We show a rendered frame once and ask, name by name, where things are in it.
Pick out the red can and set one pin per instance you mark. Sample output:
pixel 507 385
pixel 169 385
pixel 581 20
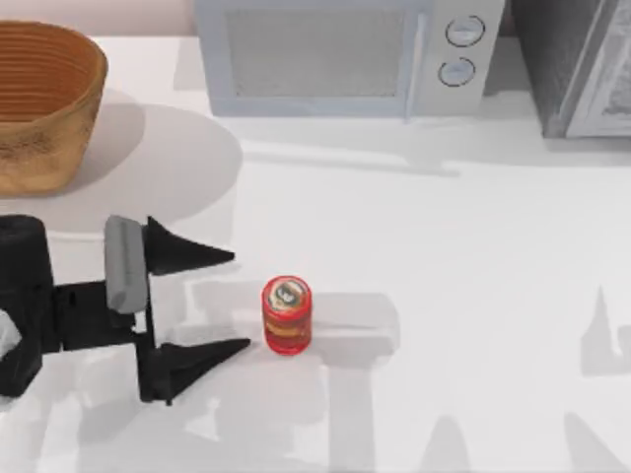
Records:
pixel 287 315

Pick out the brown woven basket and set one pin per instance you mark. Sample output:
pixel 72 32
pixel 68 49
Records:
pixel 44 118

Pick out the microwave oven door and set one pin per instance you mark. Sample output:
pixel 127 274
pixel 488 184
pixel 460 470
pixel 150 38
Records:
pixel 310 54

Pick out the pale microwave oven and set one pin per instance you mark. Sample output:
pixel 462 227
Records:
pixel 345 54

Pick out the round microwave knob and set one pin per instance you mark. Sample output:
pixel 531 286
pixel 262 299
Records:
pixel 457 72
pixel 465 31

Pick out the pale grey cabinet door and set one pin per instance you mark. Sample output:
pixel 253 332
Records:
pixel 601 84

